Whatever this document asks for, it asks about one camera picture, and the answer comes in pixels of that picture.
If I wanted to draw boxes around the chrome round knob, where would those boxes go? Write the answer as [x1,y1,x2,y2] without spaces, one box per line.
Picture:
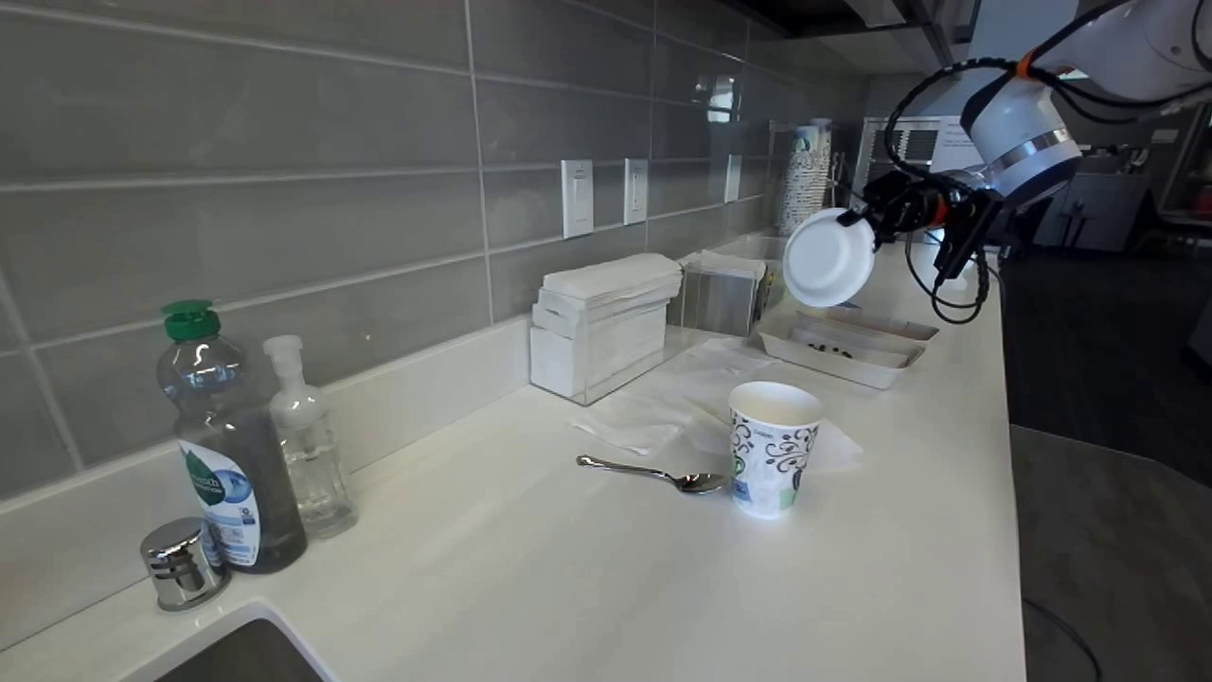
[135,510,236,615]

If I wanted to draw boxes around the green-capped dish soap bottle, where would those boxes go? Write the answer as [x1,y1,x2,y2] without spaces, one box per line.
[152,294,311,577]

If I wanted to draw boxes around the grey metal box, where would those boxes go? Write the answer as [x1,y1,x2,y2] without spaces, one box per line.
[679,246,768,341]

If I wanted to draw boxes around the patterned paper cup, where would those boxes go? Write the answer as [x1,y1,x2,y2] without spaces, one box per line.
[724,377,825,524]

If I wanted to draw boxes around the sink basin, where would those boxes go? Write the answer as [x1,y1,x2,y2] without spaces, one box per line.
[119,597,341,682]

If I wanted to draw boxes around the metal spoon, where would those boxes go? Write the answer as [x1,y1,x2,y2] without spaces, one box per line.
[573,452,732,497]

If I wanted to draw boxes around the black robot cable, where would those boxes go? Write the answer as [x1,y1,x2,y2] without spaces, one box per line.
[880,48,1101,328]

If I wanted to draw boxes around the clear plastic bag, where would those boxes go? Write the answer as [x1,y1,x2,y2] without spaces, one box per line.
[573,332,875,483]

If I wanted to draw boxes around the blue patterned bowl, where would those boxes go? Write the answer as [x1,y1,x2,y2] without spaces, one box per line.
[782,204,881,315]

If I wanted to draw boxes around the wrapped stack of cups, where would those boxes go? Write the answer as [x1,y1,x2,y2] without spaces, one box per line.
[773,117,838,240]

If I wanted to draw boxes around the white poster sign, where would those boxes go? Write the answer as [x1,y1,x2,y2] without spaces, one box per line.
[854,108,982,183]

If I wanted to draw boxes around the clear glass dispenser bottle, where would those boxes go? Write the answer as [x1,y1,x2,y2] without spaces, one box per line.
[256,328,359,543]

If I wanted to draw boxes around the acrylic white napkin dispenser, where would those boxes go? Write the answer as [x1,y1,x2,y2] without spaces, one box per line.
[528,248,684,408]

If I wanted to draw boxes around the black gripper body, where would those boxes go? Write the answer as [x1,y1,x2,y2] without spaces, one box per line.
[864,168,1005,284]

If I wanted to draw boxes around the dark food pieces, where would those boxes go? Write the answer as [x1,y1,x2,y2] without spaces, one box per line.
[802,336,880,362]

